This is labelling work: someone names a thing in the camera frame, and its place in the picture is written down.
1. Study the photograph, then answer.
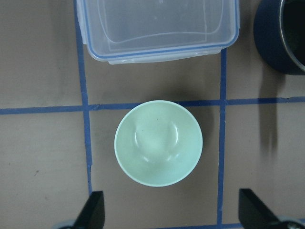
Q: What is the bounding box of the dark blue saucepan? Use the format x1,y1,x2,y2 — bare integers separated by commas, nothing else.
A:
254,0,305,75

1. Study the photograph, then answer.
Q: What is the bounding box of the brown paper table cover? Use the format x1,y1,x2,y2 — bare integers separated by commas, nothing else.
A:
0,0,305,229

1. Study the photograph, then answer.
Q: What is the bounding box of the clear plastic food container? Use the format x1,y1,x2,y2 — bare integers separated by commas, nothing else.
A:
76,0,240,64

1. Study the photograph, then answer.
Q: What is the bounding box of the green bowl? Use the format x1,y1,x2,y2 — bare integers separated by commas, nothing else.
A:
114,100,204,187

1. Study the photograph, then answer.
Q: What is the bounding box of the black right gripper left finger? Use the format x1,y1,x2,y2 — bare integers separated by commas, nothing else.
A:
71,191,105,229

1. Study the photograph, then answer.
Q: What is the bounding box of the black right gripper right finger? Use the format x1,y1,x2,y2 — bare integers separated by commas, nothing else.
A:
238,188,288,229

